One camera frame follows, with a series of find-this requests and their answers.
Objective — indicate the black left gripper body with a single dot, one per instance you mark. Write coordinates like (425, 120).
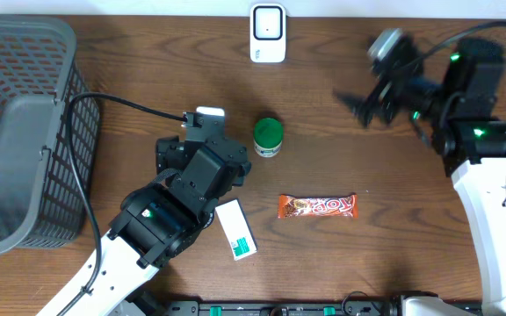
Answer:
(167, 150)

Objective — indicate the grey plastic mesh basket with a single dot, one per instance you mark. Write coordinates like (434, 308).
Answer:
(44, 153)

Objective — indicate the white medicine box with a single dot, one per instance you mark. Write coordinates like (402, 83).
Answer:
(236, 229)

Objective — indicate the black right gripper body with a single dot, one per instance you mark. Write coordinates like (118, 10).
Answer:
(418, 96)

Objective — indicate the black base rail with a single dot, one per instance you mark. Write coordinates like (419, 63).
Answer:
(356, 303)

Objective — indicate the orange chocolate bar wrapper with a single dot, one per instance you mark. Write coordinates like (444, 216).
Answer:
(289, 206)

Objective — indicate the green-lidded white jar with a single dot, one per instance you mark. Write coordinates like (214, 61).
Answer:
(268, 137)

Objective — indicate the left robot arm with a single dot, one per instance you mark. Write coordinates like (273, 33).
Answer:
(156, 223)

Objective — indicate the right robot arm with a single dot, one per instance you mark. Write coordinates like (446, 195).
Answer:
(470, 140)

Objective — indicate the white barcode scanner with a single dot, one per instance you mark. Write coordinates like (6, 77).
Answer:
(267, 33)

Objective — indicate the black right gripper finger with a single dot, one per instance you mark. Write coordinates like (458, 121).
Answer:
(355, 103)
(377, 104)

